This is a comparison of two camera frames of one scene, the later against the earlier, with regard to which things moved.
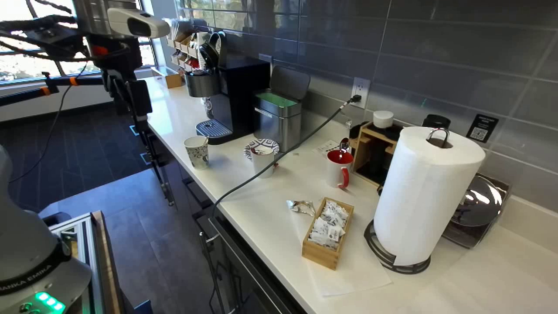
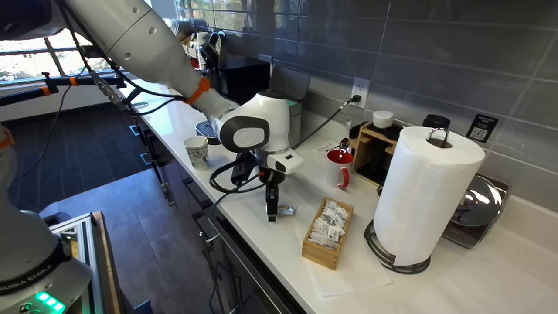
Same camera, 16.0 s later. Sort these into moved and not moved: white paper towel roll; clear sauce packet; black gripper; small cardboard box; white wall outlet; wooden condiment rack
Moved: clear sauce packet; black gripper
Not moved: white paper towel roll; white wall outlet; small cardboard box; wooden condiment rack
